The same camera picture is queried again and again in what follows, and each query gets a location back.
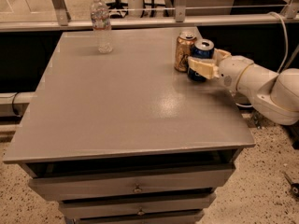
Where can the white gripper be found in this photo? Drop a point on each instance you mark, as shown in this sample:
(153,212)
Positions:
(230,71)

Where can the blue pepsi can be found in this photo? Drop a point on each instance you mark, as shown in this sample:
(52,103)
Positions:
(202,49)

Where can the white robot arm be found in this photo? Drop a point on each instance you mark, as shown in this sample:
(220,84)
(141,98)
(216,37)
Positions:
(275,95)

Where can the gold orange soda can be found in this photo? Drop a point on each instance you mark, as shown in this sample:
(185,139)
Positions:
(185,42)

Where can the top grey drawer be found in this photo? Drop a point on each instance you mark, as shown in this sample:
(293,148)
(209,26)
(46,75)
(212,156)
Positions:
(131,183)

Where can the grey drawer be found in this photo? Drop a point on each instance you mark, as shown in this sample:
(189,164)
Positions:
(174,217)
(131,183)
(138,206)

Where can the clear plastic water bottle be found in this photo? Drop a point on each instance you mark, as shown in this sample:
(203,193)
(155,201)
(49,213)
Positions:
(101,25)

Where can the grey drawer cabinet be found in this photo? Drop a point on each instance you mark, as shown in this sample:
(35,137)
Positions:
(129,110)

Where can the middle grey drawer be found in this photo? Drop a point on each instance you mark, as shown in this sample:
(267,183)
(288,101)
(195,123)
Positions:
(138,206)

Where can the black caster wheel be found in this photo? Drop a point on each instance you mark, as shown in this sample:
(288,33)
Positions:
(294,186)

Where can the bottom grey drawer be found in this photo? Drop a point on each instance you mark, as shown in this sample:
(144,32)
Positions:
(174,217)

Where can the metal railing frame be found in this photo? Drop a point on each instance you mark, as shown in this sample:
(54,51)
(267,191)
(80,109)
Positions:
(45,15)

